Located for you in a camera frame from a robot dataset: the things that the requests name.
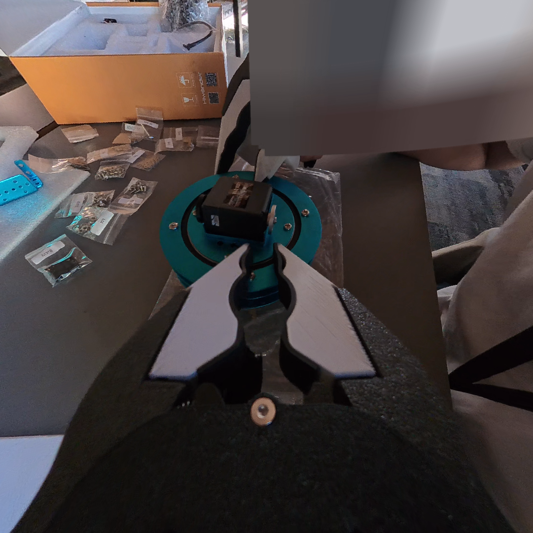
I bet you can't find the black coiled cable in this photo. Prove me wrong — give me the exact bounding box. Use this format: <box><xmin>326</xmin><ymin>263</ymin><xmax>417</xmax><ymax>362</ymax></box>
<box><xmin>183</xmin><ymin>22</ymin><xmax>216</xmax><ymax>51</ymax></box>

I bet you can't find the large clear plastic bag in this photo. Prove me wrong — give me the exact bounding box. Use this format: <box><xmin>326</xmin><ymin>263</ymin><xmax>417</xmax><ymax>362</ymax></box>
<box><xmin>148</xmin><ymin>164</ymin><xmax>345</xmax><ymax>404</ymax></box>

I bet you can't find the teal round robot base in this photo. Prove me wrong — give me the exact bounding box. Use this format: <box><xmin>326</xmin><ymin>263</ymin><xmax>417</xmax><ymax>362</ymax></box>
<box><xmin>160</xmin><ymin>171</ymin><xmax>324</xmax><ymax>311</ymax></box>

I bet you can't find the white instruction booklet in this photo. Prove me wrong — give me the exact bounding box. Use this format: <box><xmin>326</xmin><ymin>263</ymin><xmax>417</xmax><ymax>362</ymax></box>
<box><xmin>0</xmin><ymin>435</ymin><xmax>64</xmax><ymax>533</ymax></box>

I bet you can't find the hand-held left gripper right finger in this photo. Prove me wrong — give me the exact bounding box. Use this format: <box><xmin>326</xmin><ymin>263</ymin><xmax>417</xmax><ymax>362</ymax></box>
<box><xmin>273</xmin><ymin>242</ymin><xmax>379</xmax><ymax>379</ymax></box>

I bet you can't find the blue U bracket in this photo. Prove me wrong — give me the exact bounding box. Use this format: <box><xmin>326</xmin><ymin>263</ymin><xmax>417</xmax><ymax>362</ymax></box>
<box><xmin>0</xmin><ymin>159</ymin><xmax>43</xmax><ymax>207</ymax></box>

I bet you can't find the black chest harness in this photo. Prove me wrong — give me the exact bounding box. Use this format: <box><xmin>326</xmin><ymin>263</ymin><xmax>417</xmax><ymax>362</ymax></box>
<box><xmin>447</xmin><ymin>328</ymin><xmax>533</xmax><ymax>401</ymax></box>

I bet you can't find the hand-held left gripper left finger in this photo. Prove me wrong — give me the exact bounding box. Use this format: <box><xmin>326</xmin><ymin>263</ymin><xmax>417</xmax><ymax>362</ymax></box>
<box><xmin>148</xmin><ymin>242</ymin><xmax>250</xmax><ymax>380</ymax></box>

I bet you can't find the white foam sheet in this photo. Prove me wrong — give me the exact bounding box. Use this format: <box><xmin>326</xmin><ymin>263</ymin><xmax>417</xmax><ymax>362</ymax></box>
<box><xmin>0</xmin><ymin>164</ymin><xmax>91</xmax><ymax>261</ymax></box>

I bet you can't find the white foam insert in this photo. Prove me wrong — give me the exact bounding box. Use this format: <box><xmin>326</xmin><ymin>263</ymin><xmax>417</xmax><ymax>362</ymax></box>
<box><xmin>42</xmin><ymin>6</ymin><xmax>221</xmax><ymax>56</ymax></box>

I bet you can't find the bubble wrap pouch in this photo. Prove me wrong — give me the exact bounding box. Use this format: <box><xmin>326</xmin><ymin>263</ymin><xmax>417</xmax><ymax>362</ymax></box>
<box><xmin>158</xmin><ymin>0</ymin><xmax>210</xmax><ymax>32</ymax></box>

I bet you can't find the person's right forearm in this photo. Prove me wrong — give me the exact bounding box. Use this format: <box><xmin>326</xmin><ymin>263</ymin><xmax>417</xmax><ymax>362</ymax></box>
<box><xmin>396</xmin><ymin>142</ymin><xmax>515</xmax><ymax>172</ymax></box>

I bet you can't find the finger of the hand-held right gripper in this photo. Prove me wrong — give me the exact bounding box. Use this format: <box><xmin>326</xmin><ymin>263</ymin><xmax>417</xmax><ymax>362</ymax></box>
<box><xmin>252</xmin><ymin>147</ymin><xmax>301</xmax><ymax>184</ymax></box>
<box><xmin>213</xmin><ymin>79</ymin><xmax>250</xmax><ymax>176</ymax></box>

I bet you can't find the white foam cutout piece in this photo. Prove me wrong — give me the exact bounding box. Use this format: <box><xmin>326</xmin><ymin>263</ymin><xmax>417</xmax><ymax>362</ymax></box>
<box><xmin>0</xmin><ymin>125</ymin><xmax>39</xmax><ymax>175</ymax></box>

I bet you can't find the spread of hardware bags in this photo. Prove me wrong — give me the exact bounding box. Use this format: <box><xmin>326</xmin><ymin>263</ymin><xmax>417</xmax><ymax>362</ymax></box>
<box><xmin>25</xmin><ymin>107</ymin><xmax>221</xmax><ymax>288</ymax></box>

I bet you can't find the orange and white cardboard box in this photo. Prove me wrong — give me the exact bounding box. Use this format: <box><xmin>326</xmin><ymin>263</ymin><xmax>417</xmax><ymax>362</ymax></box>
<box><xmin>0</xmin><ymin>0</ymin><xmax>229</xmax><ymax>125</ymax></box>

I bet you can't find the grey desk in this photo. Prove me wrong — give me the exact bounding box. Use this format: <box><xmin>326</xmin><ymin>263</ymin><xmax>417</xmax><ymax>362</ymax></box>
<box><xmin>0</xmin><ymin>117</ymin><xmax>452</xmax><ymax>438</ymax></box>

